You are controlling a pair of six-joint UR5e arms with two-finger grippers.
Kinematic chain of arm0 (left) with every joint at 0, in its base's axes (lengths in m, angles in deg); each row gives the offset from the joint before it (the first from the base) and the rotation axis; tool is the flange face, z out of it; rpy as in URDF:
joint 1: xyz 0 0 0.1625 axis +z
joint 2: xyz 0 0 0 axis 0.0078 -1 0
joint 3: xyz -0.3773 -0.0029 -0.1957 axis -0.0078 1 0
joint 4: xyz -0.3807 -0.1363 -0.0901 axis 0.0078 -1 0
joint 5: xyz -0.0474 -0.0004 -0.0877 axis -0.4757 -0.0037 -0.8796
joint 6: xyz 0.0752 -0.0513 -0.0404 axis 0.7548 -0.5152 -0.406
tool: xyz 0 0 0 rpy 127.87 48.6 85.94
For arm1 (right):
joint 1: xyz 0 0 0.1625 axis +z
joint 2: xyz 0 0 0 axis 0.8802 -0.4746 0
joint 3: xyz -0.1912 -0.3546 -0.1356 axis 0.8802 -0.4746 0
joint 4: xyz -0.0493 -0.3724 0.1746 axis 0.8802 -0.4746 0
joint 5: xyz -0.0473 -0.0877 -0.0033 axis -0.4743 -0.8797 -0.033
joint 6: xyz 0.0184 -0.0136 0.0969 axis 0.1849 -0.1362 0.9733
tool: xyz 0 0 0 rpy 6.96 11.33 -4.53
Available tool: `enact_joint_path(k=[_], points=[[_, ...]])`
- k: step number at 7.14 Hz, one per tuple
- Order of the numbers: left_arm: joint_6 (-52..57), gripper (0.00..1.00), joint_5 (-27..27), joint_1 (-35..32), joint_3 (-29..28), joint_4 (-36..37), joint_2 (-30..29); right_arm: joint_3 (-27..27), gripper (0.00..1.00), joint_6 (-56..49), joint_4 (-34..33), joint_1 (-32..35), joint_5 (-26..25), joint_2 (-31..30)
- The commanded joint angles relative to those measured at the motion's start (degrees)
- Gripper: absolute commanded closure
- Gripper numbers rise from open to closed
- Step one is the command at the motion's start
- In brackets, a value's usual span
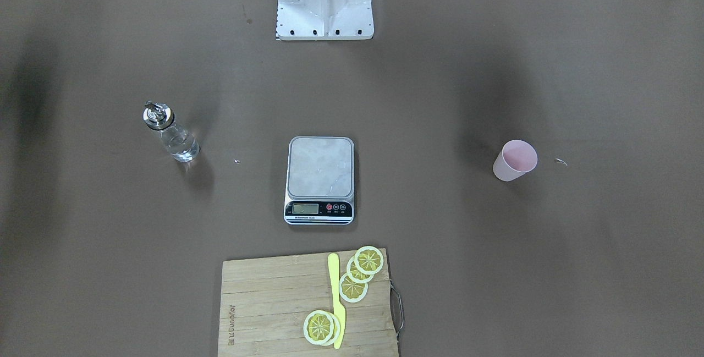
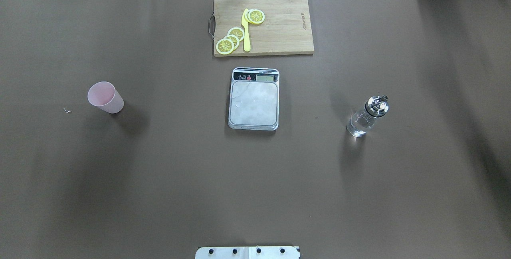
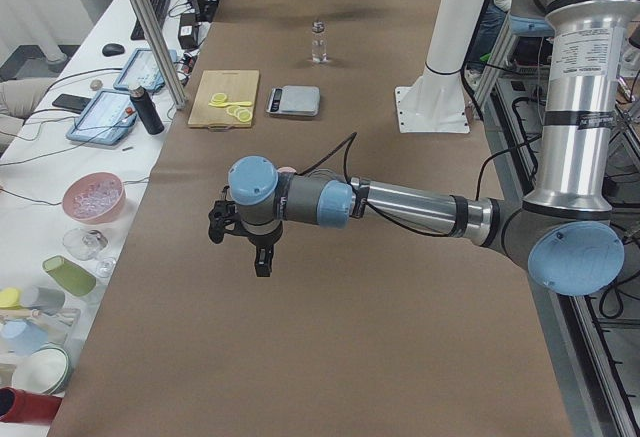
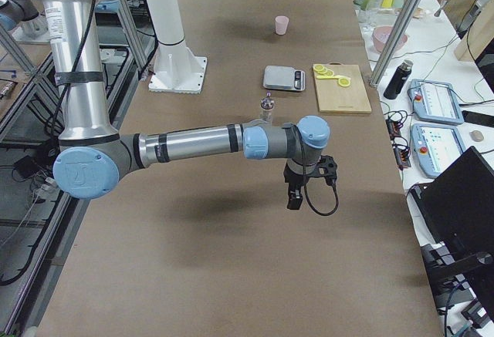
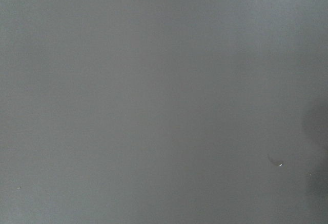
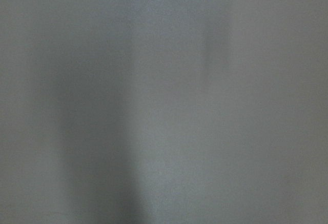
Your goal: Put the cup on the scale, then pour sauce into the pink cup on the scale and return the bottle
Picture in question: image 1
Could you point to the lemon slice lower of row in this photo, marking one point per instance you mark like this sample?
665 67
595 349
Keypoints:
351 291

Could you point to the lemon slice middle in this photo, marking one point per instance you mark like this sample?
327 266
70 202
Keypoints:
355 274

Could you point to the lemon slice top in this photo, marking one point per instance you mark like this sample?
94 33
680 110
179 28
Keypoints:
369 260

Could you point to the silver digital kitchen scale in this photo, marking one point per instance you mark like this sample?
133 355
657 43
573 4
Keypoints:
320 181

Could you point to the lemon slice behind near knife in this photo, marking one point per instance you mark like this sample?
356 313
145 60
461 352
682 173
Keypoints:
336 329

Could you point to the glass sauce bottle metal spout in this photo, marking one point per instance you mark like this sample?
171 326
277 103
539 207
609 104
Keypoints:
176 139

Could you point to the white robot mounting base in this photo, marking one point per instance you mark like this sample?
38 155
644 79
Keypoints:
324 20

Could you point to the bamboo cutting board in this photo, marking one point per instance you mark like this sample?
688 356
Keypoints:
265 301

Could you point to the lemon slice front near knife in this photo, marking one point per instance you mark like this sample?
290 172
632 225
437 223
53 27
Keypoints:
317 327

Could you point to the pink plastic cup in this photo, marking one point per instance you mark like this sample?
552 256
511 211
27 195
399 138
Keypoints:
516 158

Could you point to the yellow plastic knife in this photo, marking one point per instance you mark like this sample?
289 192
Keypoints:
333 263

